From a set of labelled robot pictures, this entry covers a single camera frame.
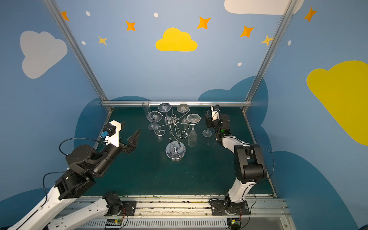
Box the clear wine glass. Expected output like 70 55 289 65
158 103 172 118
147 111 162 131
142 102 161 131
202 109 212 138
187 114 201 148
177 103 190 123

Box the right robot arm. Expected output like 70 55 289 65
206 112 267 215

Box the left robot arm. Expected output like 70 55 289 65
6 120 141 230

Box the chrome wine glass rack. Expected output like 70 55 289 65
154 107 192 162

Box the green circuit board left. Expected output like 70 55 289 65
104 219 123 229

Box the green circuit board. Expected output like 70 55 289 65
226 219 242 230
104 219 123 229

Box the green circuit board right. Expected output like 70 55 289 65
226 219 242 230

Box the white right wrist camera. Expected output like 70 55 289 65
211 104 220 121

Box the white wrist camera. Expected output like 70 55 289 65
100 120 122 148
211 104 220 121

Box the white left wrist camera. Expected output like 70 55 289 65
100 120 122 148

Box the aluminium back frame rail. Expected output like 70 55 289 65
101 100 252 107

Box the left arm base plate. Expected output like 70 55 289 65
114 200 137 217

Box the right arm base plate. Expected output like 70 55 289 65
209 197 250 216

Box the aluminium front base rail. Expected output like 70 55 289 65
51 194 291 230

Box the aluminium right frame post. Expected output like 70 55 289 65
242 0 299 116

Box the aluminium frame post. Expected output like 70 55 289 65
43 0 108 102
242 0 299 116

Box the aluminium left frame post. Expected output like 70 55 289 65
43 0 108 102

